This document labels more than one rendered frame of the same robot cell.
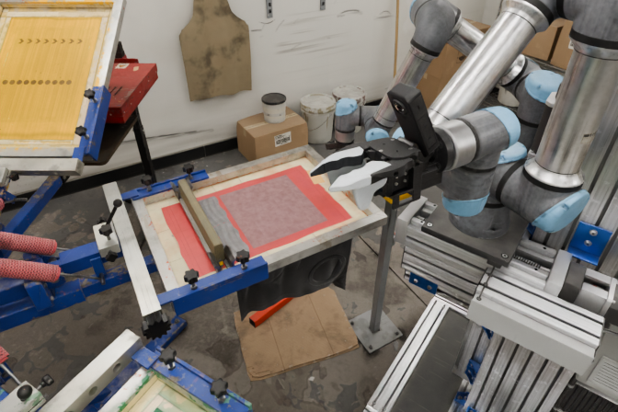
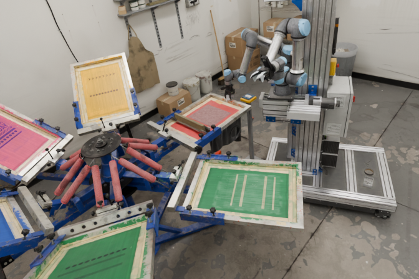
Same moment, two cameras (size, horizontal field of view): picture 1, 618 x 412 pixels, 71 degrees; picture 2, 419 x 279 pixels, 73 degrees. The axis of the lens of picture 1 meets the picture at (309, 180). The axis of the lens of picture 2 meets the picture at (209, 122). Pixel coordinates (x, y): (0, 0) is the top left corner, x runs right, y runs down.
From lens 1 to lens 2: 140 cm
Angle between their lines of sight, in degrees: 10
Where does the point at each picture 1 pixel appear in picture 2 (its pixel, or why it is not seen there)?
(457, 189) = (277, 77)
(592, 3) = (293, 30)
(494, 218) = (286, 89)
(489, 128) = (280, 61)
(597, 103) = (300, 51)
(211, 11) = (136, 50)
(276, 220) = (214, 118)
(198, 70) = (135, 79)
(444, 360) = (282, 158)
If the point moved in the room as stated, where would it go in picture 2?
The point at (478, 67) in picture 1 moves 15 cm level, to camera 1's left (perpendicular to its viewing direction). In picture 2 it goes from (273, 49) to (255, 53)
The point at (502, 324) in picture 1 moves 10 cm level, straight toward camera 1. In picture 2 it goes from (296, 116) to (295, 122)
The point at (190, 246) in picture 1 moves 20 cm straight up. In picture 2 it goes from (189, 132) to (186, 114)
